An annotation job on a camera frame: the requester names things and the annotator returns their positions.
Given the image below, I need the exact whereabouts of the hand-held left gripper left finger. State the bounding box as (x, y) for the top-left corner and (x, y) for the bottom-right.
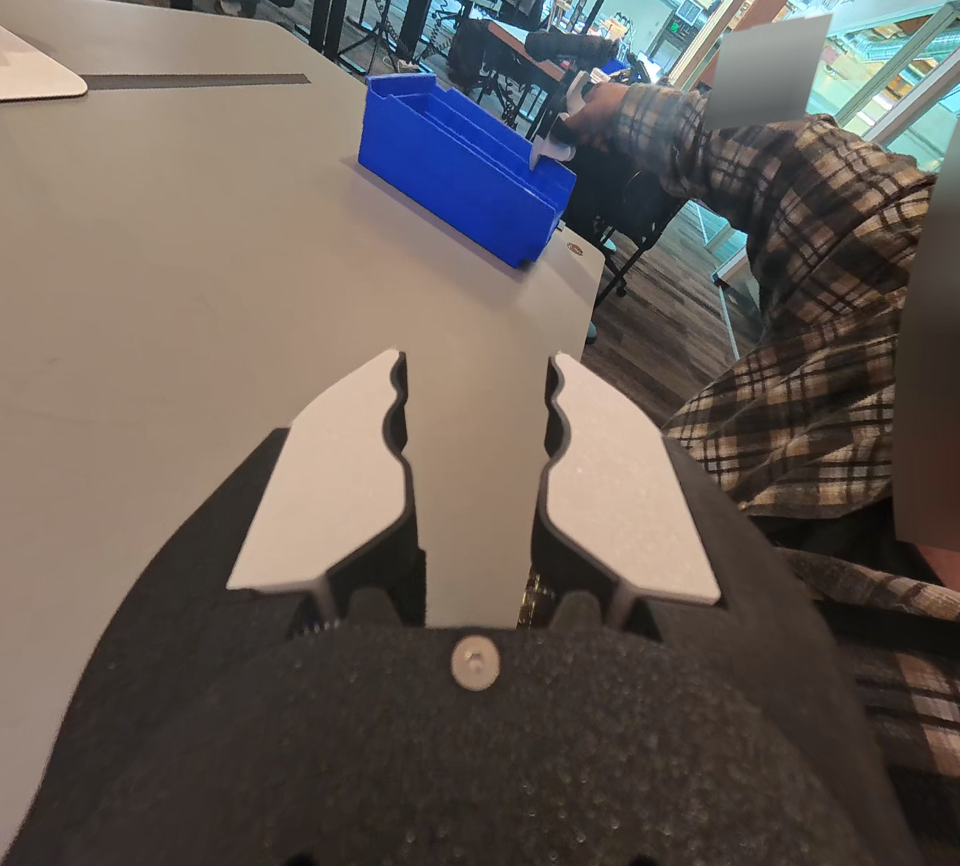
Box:
(226, 349), (419, 593)

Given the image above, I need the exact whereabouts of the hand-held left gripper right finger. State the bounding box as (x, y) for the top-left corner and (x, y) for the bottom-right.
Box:
(534, 353), (723, 605)

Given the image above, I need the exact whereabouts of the blue plastic bin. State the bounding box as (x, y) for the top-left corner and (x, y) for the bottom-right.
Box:
(357, 73), (579, 269)

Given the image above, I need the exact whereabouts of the person's right forearm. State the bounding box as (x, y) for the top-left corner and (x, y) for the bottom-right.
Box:
(611, 82), (939, 518)

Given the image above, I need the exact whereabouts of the person's right hand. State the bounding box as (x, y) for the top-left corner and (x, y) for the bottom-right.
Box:
(564, 82), (639, 149)

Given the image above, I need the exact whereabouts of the black office chair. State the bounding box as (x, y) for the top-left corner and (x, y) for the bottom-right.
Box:
(566, 150), (691, 299)

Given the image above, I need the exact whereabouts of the person in plaid shirt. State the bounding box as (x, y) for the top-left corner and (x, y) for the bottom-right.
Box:
(780, 547), (960, 788)

